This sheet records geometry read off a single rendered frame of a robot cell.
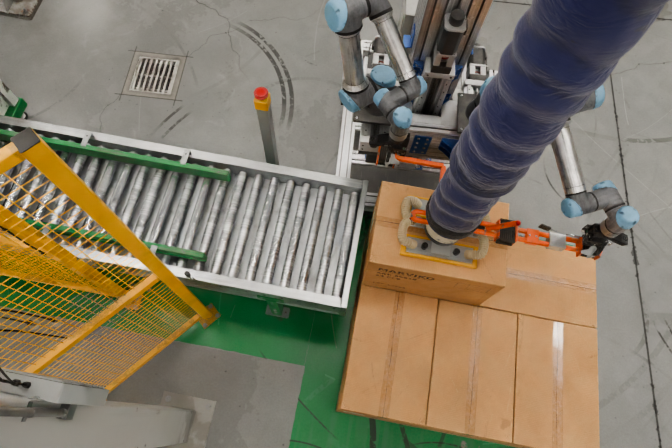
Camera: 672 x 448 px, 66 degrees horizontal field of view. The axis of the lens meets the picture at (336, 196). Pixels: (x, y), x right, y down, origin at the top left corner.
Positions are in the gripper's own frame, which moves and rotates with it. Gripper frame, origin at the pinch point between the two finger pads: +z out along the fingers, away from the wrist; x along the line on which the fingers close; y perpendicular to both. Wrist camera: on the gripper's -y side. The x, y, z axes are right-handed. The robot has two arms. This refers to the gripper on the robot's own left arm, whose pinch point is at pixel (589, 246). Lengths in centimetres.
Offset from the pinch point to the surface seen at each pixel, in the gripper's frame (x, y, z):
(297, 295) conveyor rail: 33, 120, 47
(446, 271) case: 18, 56, 13
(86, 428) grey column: 101, 166, -36
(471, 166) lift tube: 9, 67, -66
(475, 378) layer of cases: 55, 29, 53
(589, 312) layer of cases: 13, -25, 53
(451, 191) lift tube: 6, 68, -42
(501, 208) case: -16.3, 33.7, 12.9
